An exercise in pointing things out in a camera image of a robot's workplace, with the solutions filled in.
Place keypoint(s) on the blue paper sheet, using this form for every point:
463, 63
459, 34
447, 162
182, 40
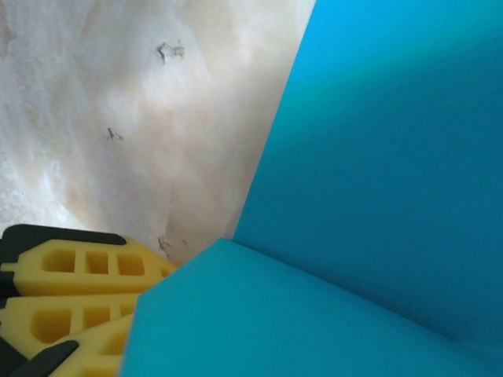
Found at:
353, 196

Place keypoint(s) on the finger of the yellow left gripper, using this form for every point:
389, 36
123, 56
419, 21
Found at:
78, 282
78, 302

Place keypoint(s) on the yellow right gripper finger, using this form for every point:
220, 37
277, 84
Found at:
98, 353

